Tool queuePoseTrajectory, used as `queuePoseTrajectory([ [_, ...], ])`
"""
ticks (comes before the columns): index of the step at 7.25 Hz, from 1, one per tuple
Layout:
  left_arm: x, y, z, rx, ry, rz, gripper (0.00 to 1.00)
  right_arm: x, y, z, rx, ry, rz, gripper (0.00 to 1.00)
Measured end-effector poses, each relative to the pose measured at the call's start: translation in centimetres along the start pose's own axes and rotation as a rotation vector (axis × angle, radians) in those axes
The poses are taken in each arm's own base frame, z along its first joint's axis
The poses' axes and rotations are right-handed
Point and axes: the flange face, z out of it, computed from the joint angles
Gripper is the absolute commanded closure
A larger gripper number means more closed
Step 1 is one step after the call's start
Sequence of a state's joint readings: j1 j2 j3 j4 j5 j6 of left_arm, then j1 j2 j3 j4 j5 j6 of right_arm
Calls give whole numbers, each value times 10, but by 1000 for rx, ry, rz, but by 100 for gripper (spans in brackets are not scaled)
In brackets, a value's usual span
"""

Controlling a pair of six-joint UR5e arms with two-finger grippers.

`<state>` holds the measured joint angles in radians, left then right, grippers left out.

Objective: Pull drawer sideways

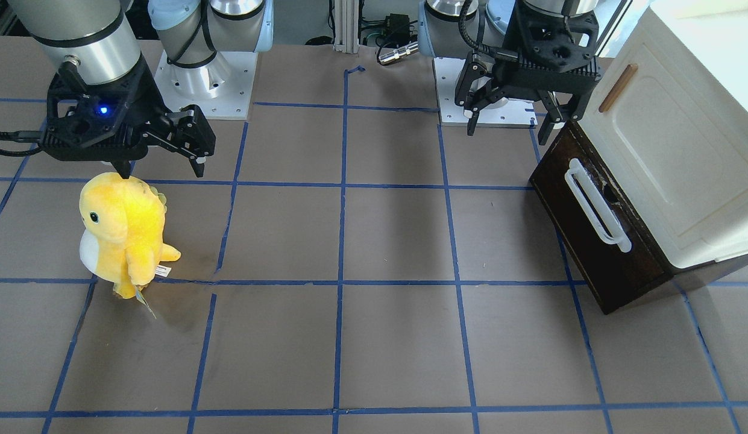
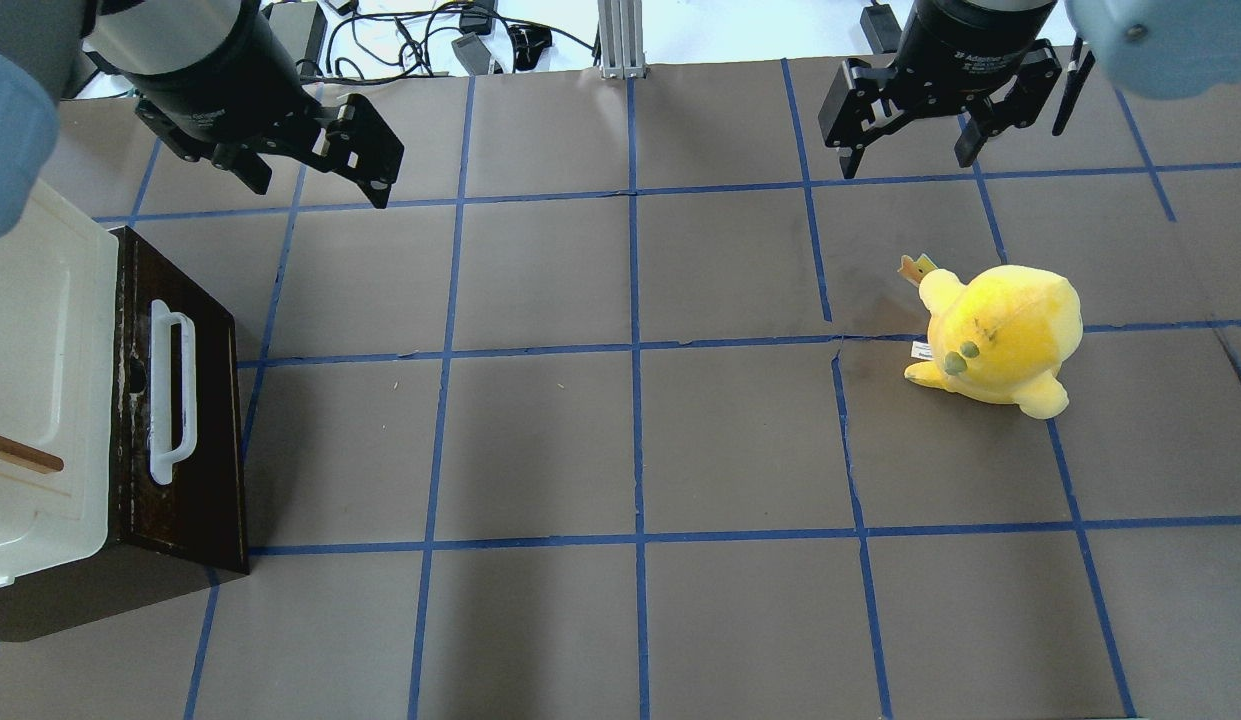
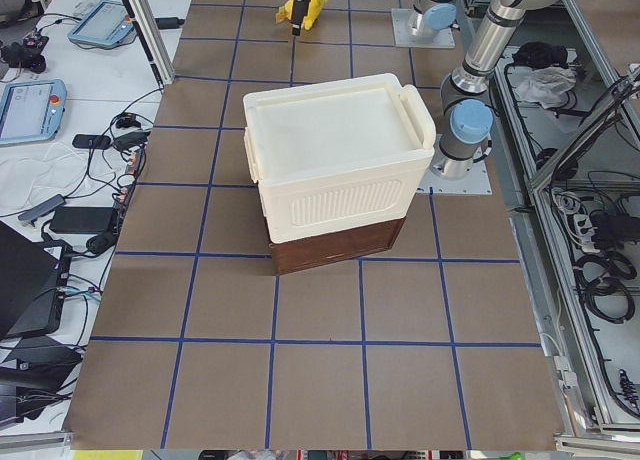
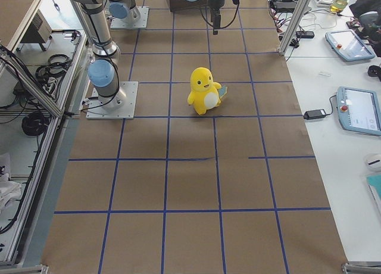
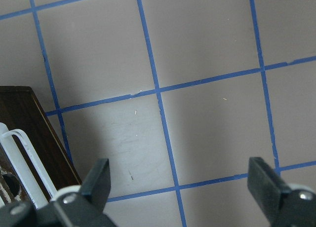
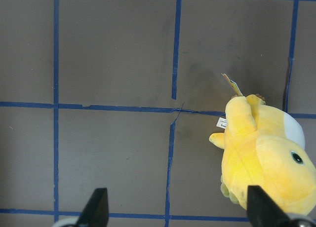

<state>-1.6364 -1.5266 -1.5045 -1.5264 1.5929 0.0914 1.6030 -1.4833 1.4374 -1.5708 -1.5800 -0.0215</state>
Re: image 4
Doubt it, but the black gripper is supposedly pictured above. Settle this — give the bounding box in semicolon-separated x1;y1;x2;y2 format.
207;0;225;35

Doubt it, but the yellow plush toy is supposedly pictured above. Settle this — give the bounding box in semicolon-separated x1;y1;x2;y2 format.
187;67;227;116

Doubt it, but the black small device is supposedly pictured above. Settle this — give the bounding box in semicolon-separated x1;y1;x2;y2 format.
295;31;315;39

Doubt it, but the yellow liquid bottle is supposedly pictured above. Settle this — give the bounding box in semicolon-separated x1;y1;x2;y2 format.
329;0;349;14

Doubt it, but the upper teach pendant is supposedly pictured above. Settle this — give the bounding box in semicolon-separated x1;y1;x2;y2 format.
325;29;376;61

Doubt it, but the teach pendant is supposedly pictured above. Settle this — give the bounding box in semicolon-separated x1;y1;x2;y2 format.
325;29;376;61
336;86;380;136

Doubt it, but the black power adapter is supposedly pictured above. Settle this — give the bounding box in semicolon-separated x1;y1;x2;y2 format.
303;109;327;120

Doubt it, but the black bag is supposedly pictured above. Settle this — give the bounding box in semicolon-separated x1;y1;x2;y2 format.
349;0;380;24

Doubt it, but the lower teach pendant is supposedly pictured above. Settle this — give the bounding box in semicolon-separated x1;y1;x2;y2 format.
336;86;380;136

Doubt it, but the grey metal box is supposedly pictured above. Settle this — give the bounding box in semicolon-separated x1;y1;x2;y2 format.
20;10;52;51

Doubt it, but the white round device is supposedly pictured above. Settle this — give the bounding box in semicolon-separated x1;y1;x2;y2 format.
364;154;380;172

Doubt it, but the teal notebook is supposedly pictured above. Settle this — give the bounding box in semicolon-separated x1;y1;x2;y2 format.
366;174;380;208

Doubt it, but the aluminium frame post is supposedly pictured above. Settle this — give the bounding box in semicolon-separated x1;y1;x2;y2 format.
278;0;311;55

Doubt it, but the coiled black cable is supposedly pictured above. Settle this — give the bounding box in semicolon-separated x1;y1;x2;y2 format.
21;110;49;137

